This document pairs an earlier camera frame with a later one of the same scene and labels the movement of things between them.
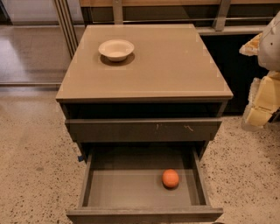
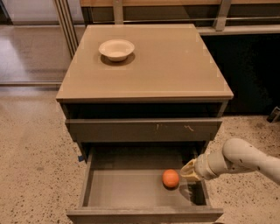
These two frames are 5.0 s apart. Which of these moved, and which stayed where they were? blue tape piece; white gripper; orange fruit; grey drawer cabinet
Moved: white gripper
Stayed: blue tape piece; orange fruit; grey drawer cabinet
